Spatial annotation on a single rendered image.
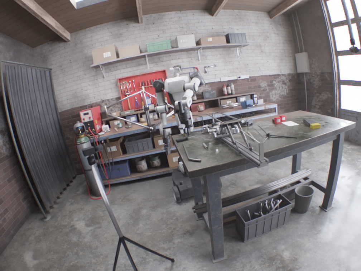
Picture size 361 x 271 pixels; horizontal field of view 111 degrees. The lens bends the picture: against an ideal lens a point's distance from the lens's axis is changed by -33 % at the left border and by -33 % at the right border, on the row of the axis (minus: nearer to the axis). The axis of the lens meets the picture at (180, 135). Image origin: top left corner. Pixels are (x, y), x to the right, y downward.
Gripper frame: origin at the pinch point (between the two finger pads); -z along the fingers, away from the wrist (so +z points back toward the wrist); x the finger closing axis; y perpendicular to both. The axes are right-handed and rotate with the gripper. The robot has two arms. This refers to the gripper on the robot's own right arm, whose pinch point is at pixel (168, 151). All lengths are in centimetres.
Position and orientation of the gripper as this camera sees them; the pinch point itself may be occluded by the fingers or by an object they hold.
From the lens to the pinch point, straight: 211.6
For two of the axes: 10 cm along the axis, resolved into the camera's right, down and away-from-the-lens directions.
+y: 9.8, -1.2, -1.6
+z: -1.3, -9.9, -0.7
